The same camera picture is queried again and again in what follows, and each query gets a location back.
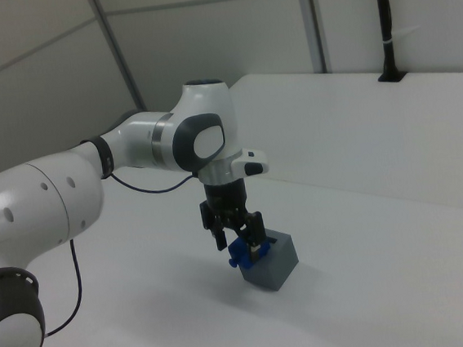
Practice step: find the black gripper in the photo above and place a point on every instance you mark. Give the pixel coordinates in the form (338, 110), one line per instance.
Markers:
(226, 202)

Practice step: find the grey partition corner post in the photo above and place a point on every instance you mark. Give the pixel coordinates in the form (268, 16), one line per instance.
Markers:
(119, 49)

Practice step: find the blue block with knob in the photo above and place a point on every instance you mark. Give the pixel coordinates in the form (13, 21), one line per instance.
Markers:
(241, 254)

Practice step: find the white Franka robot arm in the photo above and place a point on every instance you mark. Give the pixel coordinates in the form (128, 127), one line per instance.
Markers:
(53, 199)

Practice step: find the black camera stand with clamp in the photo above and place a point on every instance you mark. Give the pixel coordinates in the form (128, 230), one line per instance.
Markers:
(385, 23)

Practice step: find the grey hollow cuboid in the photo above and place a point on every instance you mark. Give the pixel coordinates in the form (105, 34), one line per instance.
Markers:
(281, 263)

